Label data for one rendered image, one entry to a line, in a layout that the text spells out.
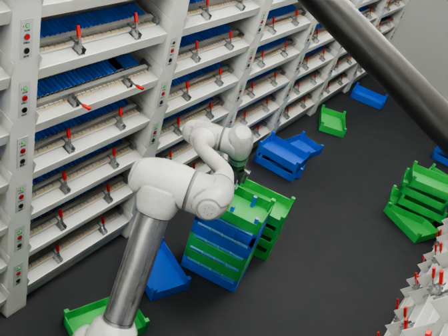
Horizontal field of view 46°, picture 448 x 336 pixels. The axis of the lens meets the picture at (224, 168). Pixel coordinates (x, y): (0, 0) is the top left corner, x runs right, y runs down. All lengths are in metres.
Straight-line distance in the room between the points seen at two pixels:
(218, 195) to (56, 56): 0.67
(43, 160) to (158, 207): 0.54
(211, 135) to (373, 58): 1.74
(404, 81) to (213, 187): 1.26
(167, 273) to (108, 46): 1.21
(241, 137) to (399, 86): 1.72
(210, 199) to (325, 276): 1.49
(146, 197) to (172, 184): 0.09
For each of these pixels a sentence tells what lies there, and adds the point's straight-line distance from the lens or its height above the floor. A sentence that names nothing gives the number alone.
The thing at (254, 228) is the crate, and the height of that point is 0.43.
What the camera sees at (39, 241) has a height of 0.33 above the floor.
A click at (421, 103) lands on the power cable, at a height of 1.83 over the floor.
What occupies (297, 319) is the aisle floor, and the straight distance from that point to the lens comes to 2.69.
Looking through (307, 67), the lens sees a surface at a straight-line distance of 3.70.
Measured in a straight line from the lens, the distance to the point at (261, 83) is 3.28.
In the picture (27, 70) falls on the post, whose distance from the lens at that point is 1.68.
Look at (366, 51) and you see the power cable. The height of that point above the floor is 1.84.
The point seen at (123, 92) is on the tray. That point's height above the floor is 0.93.
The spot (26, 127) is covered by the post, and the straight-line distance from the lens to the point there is 1.79.
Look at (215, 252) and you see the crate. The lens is 2.54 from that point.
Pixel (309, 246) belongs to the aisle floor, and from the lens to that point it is 3.07.
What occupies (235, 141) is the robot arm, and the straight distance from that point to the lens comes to 2.09.
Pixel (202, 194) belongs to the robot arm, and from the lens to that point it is 1.57.
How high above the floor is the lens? 1.96
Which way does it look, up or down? 35 degrees down
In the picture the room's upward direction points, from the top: 18 degrees clockwise
